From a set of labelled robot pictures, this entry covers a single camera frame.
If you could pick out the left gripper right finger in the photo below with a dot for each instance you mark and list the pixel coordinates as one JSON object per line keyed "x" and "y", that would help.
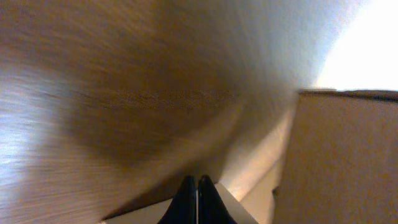
{"x": 211, "y": 209}

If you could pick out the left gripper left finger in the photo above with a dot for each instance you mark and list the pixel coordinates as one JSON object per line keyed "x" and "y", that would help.
{"x": 182, "y": 209}

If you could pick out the cardboard box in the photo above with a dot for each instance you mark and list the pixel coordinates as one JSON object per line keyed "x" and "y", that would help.
{"x": 340, "y": 164}

